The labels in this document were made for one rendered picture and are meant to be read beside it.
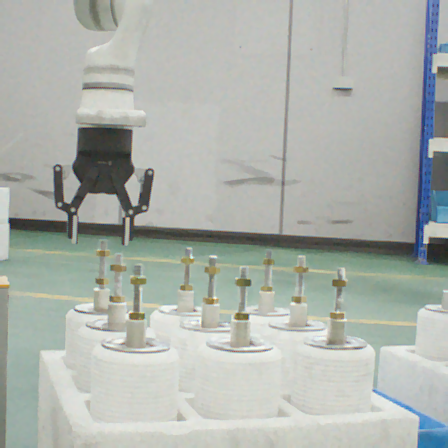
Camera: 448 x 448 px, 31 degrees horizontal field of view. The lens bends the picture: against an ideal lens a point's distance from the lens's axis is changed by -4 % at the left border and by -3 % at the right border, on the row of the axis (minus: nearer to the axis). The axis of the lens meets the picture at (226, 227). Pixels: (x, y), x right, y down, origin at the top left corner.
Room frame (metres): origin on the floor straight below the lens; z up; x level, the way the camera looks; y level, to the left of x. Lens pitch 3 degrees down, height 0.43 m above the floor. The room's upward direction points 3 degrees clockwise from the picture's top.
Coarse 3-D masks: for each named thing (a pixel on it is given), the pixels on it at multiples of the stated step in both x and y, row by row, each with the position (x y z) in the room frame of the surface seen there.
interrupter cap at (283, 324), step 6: (270, 324) 1.05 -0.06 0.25; (276, 324) 1.06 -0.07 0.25; (282, 324) 1.07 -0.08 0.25; (288, 324) 1.08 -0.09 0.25; (306, 324) 1.08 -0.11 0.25; (312, 324) 1.07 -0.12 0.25; (318, 324) 1.07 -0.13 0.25; (324, 324) 1.07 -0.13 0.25; (288, 330) 1.03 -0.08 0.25; (294, 330) 1.03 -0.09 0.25; (300, 330) 1.03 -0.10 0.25; (306, 330) 1.03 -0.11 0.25; (312, 330) 1.03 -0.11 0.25; (318, 330) 1.03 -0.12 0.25
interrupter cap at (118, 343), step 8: (120, 336) 0.91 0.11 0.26; (104, 344) 0.86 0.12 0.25; (112, 344) 0.86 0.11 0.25; (120, 344) 0.88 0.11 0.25; (152, 344) 0.89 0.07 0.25; (160, 344) 0.88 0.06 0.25; (168, 344) 0.88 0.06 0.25; (128, 352) 0.84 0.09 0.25; (136, 352) 0.84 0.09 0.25; (144, 352) 0.84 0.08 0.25; (152, 352) 0.85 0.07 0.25; (160, 352) 0.86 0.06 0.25
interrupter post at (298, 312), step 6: (294, 306) 1.05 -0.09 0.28; (300, 306) 1.05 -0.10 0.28; (306, 306) 1.06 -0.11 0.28; (294, 312) 1.05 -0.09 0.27; (300, 312) 1.05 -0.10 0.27; (306, 312) 1.06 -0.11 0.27; (294, 318) 1.05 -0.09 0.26; (300, 318) 1.05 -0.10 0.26; (294, 324) 1.05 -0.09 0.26; (300, 324) 1.05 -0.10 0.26
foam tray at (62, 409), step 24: (48, 360) 1.09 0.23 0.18; (48, 384) 1.02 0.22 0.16; (72, 384) 0.97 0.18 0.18; (48, 408) 1.01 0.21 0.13; (72, 408) 0.86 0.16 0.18; (192, 408) 0.90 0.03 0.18; (288, 408) 0.92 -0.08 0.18; (384, 408) 0.93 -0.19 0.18; (48, 432) 1.01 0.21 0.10; (72, 432) 0.79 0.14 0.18; (96, 432) 0.79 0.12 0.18; (120, 432) 0.80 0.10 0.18; (144, 432) 0.80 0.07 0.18; (168, 432) 0.82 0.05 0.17; (192, 432) 0.82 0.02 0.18; (216, 432) 0.83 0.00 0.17; (240, 432) 0.84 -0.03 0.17; (264, 432) 0.84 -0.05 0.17; (288, 432) 0.85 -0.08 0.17; (312, 432) 0.86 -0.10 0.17; (336, 432) 0.87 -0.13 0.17; (360, 432) 0.88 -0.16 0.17; (384, 432) 0.89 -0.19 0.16; (408, 432) 0.90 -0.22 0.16
